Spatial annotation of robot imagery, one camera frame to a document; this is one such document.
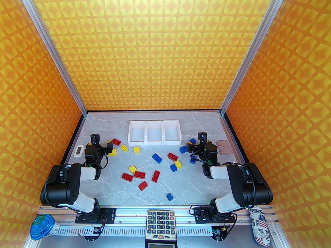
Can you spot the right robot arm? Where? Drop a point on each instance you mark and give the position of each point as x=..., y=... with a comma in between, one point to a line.
x=245, y=187

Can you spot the aluminium frame post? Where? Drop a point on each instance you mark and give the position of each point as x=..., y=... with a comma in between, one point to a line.
x=53, y=51
x=253, y=51

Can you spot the beige and black calculator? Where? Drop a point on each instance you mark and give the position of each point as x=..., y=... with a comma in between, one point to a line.
x=160, y=226

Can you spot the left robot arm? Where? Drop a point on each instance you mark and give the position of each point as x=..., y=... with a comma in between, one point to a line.
x=64, y=187

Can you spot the yellow lego brick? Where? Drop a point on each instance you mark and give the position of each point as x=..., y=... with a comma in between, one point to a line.
x=178, y=164
x=124, y=148
x=132, y=169
x=136, y=150

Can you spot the pink flat rectangular object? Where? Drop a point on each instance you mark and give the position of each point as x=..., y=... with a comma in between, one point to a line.
x=223, y=148

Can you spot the red lego brick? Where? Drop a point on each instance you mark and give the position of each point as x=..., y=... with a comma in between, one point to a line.
x=143, y=185
x=155, y=176
x=139, y=175
x=117, y=141
x=172, y=156
x=127, y=177

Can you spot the white plastic bin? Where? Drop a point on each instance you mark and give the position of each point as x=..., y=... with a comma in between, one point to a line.
x=172, y=134
x=154, y=134
x=137, y=134

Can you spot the white digital timer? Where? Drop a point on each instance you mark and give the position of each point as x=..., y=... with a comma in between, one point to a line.
x=79, y=151

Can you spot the yellow rounded lego with sticker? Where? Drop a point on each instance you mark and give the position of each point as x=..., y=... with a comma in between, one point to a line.
x=113, y=152

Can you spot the small electronics board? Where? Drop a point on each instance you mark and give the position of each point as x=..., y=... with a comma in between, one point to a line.
x=94, y=232
x=217, y=232

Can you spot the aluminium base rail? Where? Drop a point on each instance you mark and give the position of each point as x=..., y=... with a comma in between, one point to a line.
x=129, y=213

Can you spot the blue long lego brick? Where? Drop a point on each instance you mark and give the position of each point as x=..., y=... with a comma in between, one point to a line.
x=157, y=158

